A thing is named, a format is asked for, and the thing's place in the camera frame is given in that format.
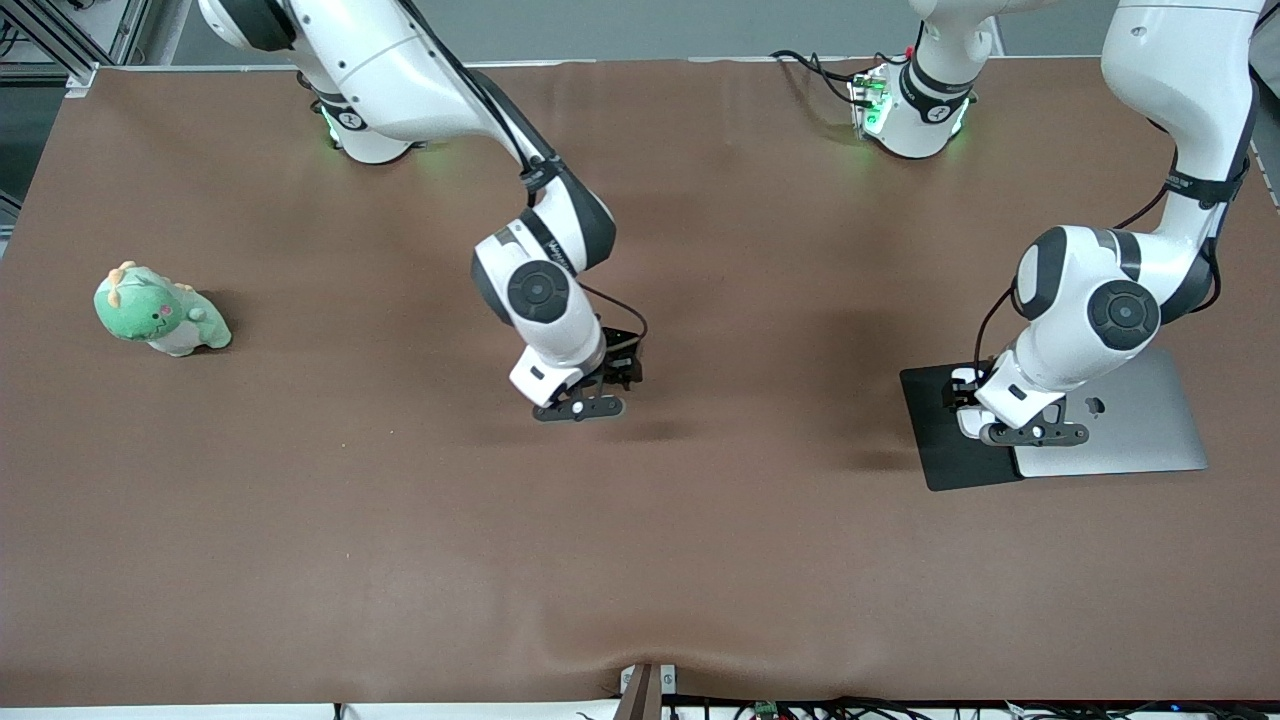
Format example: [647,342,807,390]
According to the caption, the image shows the green dinosaur plush toy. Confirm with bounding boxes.
[94,261,233,358]

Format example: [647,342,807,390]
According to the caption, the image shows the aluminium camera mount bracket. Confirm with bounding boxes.
[618,662,679,720]

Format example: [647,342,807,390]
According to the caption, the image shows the silver laptop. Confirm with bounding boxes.
[1015,345,1209,479]

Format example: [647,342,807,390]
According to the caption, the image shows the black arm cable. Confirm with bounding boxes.
[395,0,649,351]
[972,60,1259,381]

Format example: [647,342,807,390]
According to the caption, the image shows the aluminium frame struts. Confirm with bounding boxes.
[0,0,191,96]

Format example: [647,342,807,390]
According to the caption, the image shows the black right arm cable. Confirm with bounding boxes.
[395,0,649,351]

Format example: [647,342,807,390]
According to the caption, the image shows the white computer mouse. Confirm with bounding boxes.
[952,368,988,442]

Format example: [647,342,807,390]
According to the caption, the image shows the brown table cover mat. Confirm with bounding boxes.
[0,58,1280,706]

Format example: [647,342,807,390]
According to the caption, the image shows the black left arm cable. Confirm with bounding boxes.
[972,60,1259,381]

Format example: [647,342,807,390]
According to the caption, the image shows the black cable bundle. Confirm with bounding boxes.
[570,695,1280,720]

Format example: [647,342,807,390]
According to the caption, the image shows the black left base cables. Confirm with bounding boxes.
[770,48,906,109]

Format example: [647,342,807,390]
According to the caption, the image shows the black mouse pad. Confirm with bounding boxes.
[899,362,1023,493]

